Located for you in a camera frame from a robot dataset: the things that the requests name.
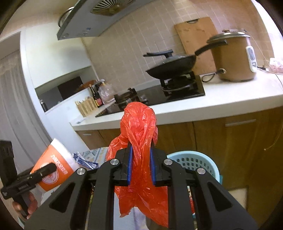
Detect blue white milk carton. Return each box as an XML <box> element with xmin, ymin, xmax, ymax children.
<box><xmin>72</xmin><ymin>153</ymin><xmax>99</xmax><ymax>170</ymax></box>

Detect orange white paper cup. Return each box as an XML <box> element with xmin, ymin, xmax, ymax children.
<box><xmin>30</xmin><ymin>137</ymin><xmax>81</xmax><ymax>193</ymax></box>

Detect red plastic bag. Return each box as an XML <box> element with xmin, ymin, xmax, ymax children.
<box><xmin>106</xmin><ymin>102</ymin><xmax>168</xmax><ymax>227</ymax></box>

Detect light blue trash basket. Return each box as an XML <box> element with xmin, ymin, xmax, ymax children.
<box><xmin>167</xmin><ymin>150</ymin><xmax>223</xmax><ymax>184</ymax></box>

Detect person's left hand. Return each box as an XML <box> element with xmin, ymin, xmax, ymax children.
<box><xmin>12</xmin><ymin>192</ymin><xmax>38</xmax><ymax>222</ymax></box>

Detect wooden base cabinets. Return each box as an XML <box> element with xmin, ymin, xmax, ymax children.
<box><xmin>157</xmin><ymin>107</ymin><xmax>282</xmax><ymax>225</ymax></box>

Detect woven utensil basket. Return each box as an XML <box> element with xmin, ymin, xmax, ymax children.
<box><xmin>75</xmin><ymin>97</ymin><xmax>98</xmax><ymax>117</ymax></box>

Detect dark soy sauce bottle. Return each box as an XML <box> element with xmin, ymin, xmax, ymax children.
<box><xmin>89</xmin><ymin>84</ymin><xmax>103</xmax><ymax>107</ymax></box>

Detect clear plastic bag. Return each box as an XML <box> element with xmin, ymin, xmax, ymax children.
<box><xmin>98</xmin><ymin>83</ymin><xmax>116</xmax><ymax>104</ymax></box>

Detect black gas stove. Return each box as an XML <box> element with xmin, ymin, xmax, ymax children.
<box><xmin>96</xmin><ymin>71</ymin><xmax>205</xmax><ymax>117</ymax></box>

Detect black frying pan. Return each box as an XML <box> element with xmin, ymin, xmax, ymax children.
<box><xmin>146</xmin><ymin>39</ymin><xmax>228</xmax><ymax>80</ymax></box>

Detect brown rice cooker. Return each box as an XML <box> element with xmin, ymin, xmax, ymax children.
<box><xmin>207</xmin><ymin>30</ymin><xmax>257</xmax><ymax>82</ymax></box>

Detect wooden cutting board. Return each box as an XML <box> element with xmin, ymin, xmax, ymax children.
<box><xmin>175</xmin><ymin>17</ymin><xmax>218</xmax><ymax>75</ymax></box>

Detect range hood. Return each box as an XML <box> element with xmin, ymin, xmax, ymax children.
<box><xmin>57</xmin><ymin>0</ymin><xmax>151</xmax><ymax>40</ymax></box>

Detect black power cable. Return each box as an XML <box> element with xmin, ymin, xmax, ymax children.
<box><xmin>201</xmin><ymin>68</ymin><xmax>226</xmax><ymax>83</ymax></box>

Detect pan lid with handle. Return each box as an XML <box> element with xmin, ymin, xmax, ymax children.
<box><xmin>143</xmin><ymin>49</ymin><xmax>187</xmax><ymax>64</ymax></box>

